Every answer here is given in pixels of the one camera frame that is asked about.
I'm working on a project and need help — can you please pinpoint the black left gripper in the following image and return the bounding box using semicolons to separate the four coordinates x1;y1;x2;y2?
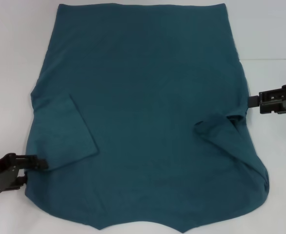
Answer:
0;153;49;196

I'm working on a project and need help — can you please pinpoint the teal blue t-shirt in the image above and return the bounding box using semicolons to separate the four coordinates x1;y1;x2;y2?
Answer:
23;2;271;232

